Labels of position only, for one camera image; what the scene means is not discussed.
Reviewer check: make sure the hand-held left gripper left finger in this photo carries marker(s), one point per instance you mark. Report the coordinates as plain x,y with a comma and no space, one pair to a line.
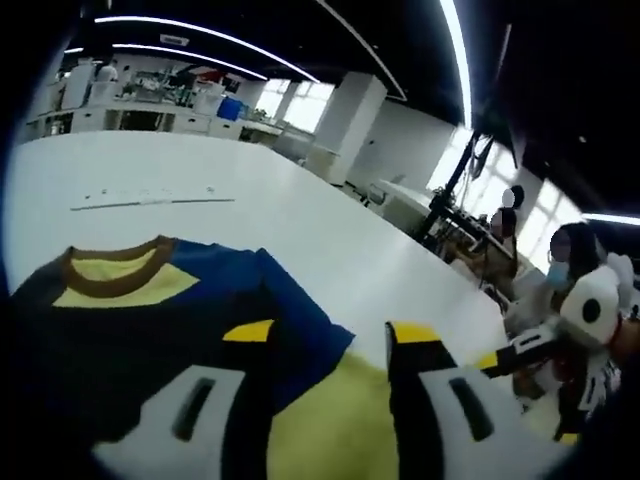
165,435

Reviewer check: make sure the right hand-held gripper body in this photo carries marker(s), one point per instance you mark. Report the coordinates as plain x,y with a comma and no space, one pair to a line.
580,300

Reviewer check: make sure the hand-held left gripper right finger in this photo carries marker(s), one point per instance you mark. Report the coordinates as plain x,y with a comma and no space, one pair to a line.
450,430

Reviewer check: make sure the yellow blue black garment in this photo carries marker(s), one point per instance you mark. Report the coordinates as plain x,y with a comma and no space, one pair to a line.
125,340

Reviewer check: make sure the white tape template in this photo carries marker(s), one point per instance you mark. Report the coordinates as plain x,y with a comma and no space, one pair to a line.
150,202

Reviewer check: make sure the person's dark patterned clothing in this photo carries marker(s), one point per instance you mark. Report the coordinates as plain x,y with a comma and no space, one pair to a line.
595,390

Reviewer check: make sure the black monitor stand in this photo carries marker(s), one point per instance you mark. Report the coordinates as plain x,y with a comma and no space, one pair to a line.
482,150

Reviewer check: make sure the white square pillar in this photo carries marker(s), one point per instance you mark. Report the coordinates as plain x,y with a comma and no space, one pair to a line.
345,125

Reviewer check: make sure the white counter cabinets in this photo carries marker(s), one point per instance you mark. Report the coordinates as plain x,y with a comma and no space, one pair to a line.
150,119

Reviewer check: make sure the blue bin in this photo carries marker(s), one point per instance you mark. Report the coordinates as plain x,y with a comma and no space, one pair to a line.
231,109

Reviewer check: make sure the long curved ceiling light strip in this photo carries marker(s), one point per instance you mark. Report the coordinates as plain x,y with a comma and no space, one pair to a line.
190,54
150,23

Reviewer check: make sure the white ceiling sign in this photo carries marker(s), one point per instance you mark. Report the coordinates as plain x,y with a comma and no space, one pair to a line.
175,39

